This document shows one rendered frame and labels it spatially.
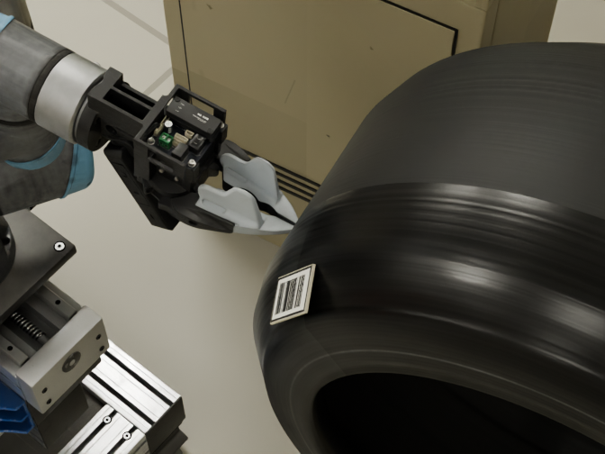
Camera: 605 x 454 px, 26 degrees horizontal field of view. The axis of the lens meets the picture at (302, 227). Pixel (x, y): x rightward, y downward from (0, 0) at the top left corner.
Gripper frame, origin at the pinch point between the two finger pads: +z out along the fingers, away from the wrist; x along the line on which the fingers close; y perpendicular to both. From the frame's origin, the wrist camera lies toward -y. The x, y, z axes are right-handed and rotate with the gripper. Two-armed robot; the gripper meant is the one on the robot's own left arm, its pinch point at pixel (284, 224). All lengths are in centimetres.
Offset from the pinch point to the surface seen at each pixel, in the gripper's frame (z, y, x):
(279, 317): 5.7, 8.9, -12.2
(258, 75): -33, -73, 61
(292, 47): -27, -62, 61
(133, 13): -83, -133, 99
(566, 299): 24.2, 26.1, -8.5
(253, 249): -28, -128, 59
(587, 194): 22.1, 26.6, -0.4
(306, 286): 6.8, 12.8, -10.6
